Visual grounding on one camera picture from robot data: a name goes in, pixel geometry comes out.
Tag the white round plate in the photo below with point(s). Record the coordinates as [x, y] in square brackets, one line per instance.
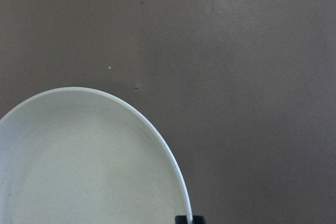
[79, 155]

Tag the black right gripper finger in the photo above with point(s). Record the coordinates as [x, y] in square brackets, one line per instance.
[195, 220]

